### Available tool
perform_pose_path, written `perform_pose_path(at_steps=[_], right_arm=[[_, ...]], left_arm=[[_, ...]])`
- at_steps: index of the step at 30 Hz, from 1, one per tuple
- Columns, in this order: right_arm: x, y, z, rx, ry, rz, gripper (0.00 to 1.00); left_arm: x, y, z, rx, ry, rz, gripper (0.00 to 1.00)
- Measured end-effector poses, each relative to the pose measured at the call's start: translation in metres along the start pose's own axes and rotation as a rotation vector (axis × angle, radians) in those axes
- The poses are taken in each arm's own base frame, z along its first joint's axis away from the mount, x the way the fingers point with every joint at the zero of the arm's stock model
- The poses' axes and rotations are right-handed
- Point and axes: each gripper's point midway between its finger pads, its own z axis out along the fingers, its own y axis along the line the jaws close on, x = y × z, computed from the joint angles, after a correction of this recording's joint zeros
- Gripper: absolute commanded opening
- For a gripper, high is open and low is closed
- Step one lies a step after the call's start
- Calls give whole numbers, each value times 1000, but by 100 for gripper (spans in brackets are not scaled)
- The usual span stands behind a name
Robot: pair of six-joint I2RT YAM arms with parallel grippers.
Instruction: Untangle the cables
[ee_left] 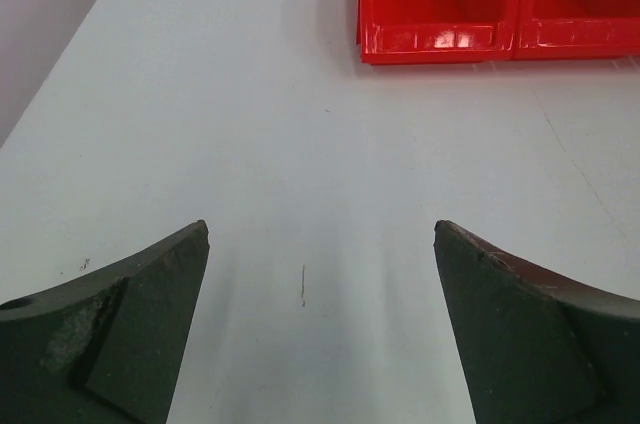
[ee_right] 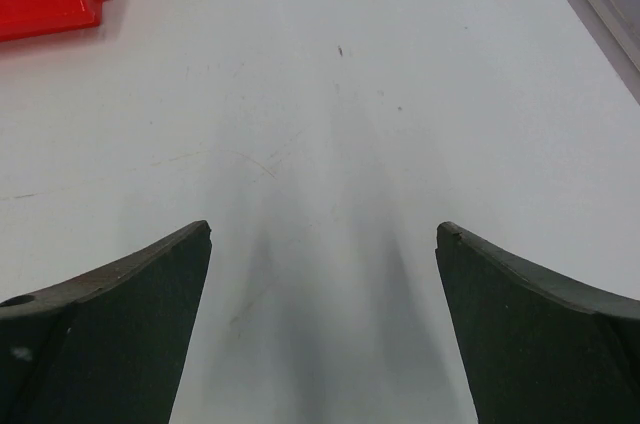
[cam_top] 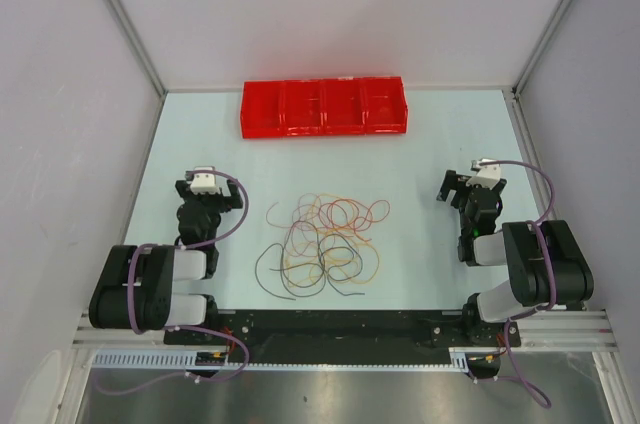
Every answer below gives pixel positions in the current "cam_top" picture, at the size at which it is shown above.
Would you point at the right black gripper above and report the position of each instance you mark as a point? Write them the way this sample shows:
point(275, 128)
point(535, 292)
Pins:
point(455, 181)

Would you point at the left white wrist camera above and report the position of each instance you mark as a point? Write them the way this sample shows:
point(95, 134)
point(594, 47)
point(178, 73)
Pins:
point(202, 180)

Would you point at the aluminium frame rail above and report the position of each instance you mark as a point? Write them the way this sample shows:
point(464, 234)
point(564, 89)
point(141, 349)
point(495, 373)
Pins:
point(549, 331)

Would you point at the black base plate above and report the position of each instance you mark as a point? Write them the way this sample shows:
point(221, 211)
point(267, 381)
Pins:
point(434, 328)

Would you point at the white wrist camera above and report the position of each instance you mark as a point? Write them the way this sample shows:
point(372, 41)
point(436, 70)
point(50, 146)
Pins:
point(487, 174)
point(202, 180)

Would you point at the aluminium corner post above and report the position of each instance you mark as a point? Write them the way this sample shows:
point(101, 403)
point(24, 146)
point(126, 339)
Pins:
point(135, 44)
point(552, 25)

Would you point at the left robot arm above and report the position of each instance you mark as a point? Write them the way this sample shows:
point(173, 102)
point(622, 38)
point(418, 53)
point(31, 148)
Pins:
point(135, 290)

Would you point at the red compartment bin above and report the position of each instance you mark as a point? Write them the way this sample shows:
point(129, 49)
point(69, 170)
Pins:
point(323, 107)

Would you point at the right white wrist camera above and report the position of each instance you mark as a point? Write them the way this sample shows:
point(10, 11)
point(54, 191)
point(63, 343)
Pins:
point(487, 174)

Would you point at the right aluminium corner post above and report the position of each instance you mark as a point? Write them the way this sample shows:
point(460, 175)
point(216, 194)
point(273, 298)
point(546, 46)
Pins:
point(552, 25)

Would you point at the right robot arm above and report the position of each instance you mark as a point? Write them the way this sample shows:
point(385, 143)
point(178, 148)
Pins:
point(545, 265)

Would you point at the left aluminium corner post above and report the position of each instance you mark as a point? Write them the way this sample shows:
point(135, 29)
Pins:
point(135, 44)

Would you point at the grey slotted cable duct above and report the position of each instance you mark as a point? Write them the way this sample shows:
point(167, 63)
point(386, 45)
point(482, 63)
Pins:
point(191, 361)

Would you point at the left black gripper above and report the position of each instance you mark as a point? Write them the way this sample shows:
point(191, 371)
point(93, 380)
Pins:
point(185, 192)

